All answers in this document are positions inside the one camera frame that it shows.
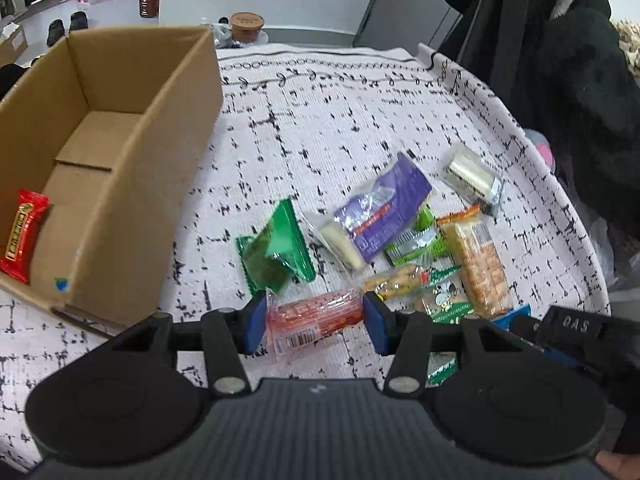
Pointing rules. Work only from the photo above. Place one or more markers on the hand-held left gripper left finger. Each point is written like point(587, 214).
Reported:
point(255, 322)

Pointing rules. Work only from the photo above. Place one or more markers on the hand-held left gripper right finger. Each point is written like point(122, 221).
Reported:
point(377, 327)

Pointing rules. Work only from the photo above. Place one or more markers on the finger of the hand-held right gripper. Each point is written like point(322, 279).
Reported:
point(527, 329)

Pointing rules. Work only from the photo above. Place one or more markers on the blue snack packet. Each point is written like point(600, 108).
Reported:
point(505, 317)

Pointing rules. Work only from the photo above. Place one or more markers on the pink sausage packet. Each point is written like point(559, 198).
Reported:
point(320, 317)

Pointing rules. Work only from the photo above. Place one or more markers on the purple bread packet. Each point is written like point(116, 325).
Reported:
point(390, 200)

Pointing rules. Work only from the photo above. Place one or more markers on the brown cardboard box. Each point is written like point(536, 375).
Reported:
point(150, 160)

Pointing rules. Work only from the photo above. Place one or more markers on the person's right hand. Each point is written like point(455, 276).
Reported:
point(622, 466)

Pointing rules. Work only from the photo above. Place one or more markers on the clear peanut packet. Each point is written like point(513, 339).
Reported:
point(400, 280)

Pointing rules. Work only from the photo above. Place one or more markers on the green white cartoon packet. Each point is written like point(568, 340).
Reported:
point(445, 305)

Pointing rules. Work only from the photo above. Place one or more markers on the dark green snack packet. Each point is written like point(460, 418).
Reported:
point(277, 250)

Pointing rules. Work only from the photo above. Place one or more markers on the orange biscuit packet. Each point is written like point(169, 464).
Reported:
point(477, 265)

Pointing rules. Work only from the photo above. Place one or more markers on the clear plastic bag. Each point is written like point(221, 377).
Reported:
point(602, 250)

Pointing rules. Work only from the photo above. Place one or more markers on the light green snack packet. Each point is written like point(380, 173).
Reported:
point(415, 245)

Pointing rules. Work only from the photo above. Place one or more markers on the clear cracker packet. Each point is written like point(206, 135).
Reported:
point(470, 172)

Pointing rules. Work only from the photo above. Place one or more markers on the pink grey soft item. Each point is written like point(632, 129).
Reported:
point(542, 147)

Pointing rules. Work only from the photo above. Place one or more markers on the white black patterned blanket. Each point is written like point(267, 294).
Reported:
point(325, 125)

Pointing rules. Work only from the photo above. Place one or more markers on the red snack packet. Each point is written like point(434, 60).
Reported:
point(22, 235)

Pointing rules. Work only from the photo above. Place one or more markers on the black coat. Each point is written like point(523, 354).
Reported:
point(550, 60)

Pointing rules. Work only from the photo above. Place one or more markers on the beige fuzzy cloth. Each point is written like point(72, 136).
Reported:
point(629, 45)

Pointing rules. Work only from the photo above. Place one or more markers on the brown lidded jar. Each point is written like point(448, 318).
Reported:
point(246, 26)

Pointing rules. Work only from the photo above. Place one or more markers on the dark grey door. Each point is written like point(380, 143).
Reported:
point(400, 0)

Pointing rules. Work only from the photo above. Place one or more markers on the black slipper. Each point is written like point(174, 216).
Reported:
point(55, 32)
point(78, 21)

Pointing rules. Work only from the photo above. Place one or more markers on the small cardboard box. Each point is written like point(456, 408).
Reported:
point(12, 42)

